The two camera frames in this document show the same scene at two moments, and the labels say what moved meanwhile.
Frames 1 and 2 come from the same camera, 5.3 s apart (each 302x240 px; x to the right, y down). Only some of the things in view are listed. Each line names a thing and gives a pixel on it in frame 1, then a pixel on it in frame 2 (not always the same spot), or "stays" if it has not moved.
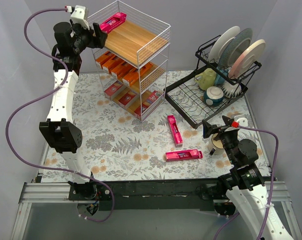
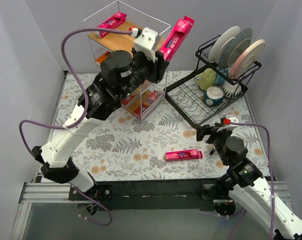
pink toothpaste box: x=175 y=130 → x=176 y=36
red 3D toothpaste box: x=153 y=101 stays
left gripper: x=90 y=38 → x=159 y=66
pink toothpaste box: x=116 y=19 stays
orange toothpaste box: x=104 y=58 stays
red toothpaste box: x=126 y=98 stays
